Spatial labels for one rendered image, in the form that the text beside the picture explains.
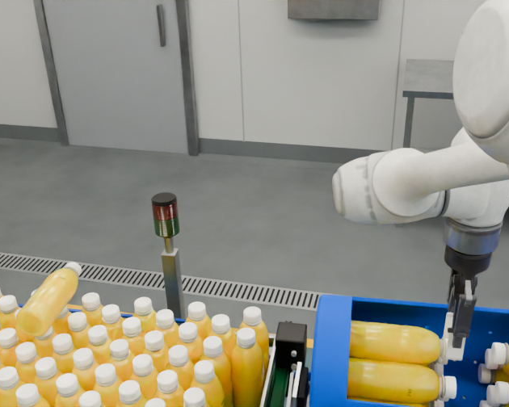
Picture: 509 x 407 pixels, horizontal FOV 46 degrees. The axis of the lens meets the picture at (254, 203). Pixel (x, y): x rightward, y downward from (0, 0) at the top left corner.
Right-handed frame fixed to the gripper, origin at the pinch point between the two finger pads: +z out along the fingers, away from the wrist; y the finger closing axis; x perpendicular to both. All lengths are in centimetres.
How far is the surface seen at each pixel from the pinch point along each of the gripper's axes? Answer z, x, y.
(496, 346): 1.1, -7.6, -0.5
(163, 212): -4, 66, 32
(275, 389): 29.0, 35.4, 10.5
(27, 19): 13, 284, 357
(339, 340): -3.0, 20.9, -7.6
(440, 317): 4.8, 0.8, 11.5
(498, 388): 5.4, -7.6, -6.7
